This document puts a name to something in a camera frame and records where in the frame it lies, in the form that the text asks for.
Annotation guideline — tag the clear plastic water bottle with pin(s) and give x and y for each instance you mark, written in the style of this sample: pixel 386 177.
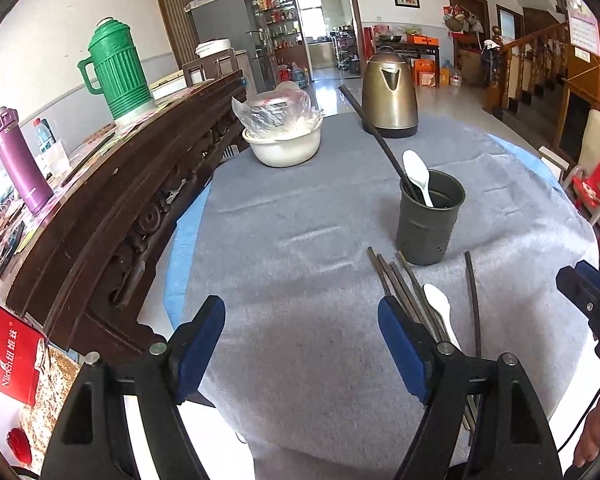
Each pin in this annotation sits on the clear plastic water bottle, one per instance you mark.
pixel 46 135

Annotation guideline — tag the speckled beige cushion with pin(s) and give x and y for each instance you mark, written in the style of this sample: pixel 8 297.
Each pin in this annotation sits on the speckled beige cushion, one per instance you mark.
pixel 50 400

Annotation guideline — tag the purple insulated bottle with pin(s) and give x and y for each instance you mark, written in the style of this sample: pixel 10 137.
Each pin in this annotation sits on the purple insulated bottle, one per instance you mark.
pixel 20 170

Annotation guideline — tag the grey tablecloth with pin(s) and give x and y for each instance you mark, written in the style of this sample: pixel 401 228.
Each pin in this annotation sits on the grey tablecloth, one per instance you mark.
pixel 305 260

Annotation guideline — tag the green thermos jug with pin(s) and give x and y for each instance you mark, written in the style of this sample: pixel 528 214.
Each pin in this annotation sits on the green thermos jug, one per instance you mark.
pixel 120 75

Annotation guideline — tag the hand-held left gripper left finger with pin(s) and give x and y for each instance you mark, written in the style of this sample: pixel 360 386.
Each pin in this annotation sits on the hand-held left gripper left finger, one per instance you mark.
pixel 205 332

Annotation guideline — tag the red cardboard box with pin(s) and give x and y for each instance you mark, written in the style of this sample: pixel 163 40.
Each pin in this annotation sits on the red cardboard box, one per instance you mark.
pixel 10 350

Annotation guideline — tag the clear plastic bag with bowl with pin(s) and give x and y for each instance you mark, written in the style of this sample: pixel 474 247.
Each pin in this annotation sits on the clear plastic bag with bowl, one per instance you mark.
pixel 275 110

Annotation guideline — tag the dark wooden side table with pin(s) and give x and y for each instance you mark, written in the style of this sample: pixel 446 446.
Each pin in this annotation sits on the dark wooden side table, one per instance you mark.
pixel 405 50

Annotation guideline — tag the blue water jug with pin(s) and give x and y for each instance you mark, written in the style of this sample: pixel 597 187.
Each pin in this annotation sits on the blue water jug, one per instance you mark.
pixel 300 75

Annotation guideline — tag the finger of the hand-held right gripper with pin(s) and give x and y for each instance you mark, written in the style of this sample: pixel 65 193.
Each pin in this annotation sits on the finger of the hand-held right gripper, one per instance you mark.
pixel 595 275
pixel 577 292

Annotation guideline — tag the brown wooden door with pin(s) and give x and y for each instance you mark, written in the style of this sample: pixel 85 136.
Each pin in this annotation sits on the brown wooden door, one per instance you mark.
pixel 172 10

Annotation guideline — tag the dark carved wooden bench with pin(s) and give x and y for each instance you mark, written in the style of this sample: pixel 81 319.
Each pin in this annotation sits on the dark carved wooden bench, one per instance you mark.
pixel 105 200

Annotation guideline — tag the white plastic basin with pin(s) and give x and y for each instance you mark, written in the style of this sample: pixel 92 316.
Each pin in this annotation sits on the white plastic basin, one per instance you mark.
pixel 285 152

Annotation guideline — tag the thin black chopstick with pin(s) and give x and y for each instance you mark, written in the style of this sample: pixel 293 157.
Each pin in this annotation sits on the thin black chopstick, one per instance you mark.
pixel 474 300

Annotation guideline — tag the long black chopstick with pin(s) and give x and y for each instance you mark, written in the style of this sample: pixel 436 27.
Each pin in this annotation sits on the long black chopstick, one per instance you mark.
pixel 375 135

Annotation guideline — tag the small red object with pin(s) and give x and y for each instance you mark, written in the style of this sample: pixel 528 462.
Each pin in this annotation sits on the small red object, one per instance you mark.
pixel 19 444

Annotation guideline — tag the wooden staircase railing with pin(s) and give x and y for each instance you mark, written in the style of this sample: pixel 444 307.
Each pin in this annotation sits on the wooden staircase railing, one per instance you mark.
pixel 525 70

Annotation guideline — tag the red plastic chair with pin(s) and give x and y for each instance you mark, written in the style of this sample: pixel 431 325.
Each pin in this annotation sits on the red plastic chair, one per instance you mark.
pixel 597 187

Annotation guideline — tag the wall calendar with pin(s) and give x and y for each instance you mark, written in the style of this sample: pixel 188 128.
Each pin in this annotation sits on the wall calendar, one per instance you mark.
pixel 582 20

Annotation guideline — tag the grey metal utensil holder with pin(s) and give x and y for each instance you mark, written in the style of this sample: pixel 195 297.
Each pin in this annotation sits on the grey metal utensil holder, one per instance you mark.
pixel 425 235

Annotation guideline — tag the blue underlay cloth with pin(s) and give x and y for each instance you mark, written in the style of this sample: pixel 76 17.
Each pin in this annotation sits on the blue underlay cloth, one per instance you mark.
pixel 180 270

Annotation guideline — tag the grey refrigerator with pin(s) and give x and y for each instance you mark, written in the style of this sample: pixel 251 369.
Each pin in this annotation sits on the grey refrigerator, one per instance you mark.
pixel 220 20

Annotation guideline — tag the person's right hand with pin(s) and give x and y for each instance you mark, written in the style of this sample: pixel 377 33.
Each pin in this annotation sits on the person's right hand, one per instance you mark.
pixel 595 435

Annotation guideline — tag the white plastic spoon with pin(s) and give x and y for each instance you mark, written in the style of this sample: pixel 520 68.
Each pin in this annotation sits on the white plastic spoon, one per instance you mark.
pixel 436 300
pixel 414 165

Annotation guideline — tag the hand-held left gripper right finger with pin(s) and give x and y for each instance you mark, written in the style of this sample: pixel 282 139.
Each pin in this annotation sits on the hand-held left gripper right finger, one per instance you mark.
pixel 400 332

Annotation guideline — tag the shelf of pantry goods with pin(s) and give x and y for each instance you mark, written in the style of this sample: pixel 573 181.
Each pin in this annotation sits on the shelf of pantry goods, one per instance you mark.
pixel 277 20

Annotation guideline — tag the orange cardboard box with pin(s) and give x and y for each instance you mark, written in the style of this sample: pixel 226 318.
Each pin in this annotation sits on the orange cardboard box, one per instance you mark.
pixel 423 39
pixel 425 72

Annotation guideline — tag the white rice cooker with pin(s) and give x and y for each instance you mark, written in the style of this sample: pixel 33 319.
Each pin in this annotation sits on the white rice cooker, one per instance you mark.
pixel 212 48

